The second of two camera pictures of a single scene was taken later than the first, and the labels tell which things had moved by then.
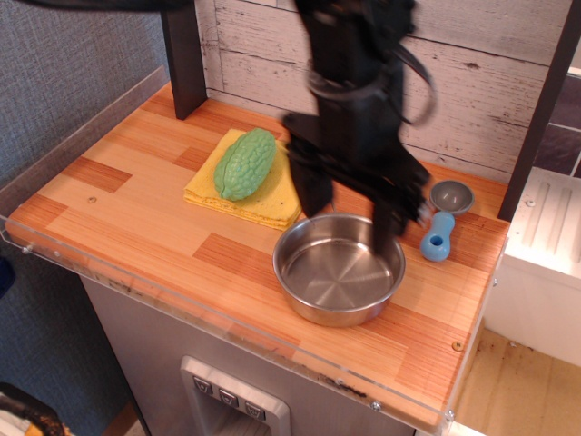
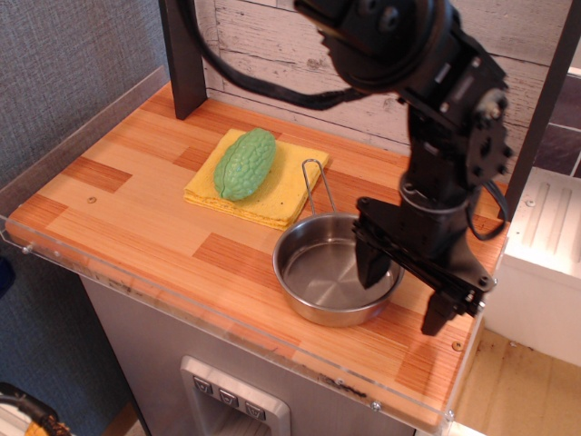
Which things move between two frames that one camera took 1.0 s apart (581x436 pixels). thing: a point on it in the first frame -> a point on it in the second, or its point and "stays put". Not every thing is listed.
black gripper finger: x=391 y=217 -> x=438 y=312
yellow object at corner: x=34 y=430 stays put
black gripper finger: x=314 y=182 -> x=372 y=264
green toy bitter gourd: x=242 y=161 stays put
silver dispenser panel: x=219 y=403 stays put
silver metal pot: x=331 y=273 stays put
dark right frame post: x=558 y=70 stays put
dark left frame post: x=182 y=32 stays put
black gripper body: x=356 y=133 -> x=425 y=238
